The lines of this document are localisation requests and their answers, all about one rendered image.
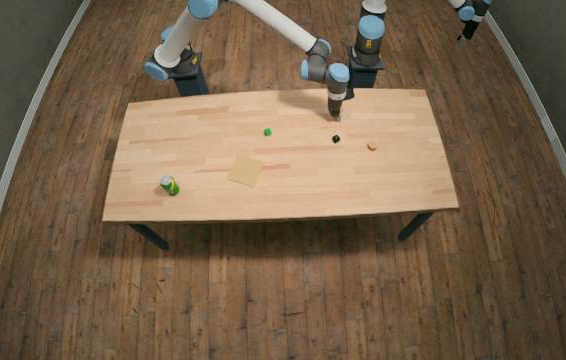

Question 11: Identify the green can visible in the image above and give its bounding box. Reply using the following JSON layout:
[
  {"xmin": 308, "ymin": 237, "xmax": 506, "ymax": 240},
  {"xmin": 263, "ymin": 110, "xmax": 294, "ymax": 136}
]
[{"xmin": 159, "ymin": 173, "xmax": 181, "ymax": 198}]

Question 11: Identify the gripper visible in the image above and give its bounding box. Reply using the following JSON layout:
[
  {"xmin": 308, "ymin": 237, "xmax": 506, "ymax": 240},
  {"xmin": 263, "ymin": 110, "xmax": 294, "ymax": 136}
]
[
  {"xmin": 327, "ymin": 97, "xmax": 347, "ymax": 119},
  {"xmin": 461, "ymin": 19, "xmax": 480, "ymax": 41}
]

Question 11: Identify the wooden table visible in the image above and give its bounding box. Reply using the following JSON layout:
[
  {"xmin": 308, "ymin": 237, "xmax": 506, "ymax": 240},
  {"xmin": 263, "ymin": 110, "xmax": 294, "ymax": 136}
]
[{"xmin": 101, "ymin": 88, "xmax": 461, "ymax": 252}]

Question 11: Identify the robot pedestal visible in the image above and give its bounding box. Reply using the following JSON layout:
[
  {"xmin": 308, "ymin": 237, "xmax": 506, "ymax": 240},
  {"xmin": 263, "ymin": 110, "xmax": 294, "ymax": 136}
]
[
  {"xmin": 166, "ymin": 52, "xmax": 210, "ymax": 98},
  {"xmin": 344, "ymin": 47, "xmax": 385, "ymax": 90}
]

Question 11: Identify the tan mat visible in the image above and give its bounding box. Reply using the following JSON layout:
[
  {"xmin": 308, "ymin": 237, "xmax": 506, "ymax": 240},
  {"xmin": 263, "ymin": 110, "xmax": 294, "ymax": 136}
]
[{"xmin": 226, "ymin": 154, "xmax": 265, "ymax": 189}]

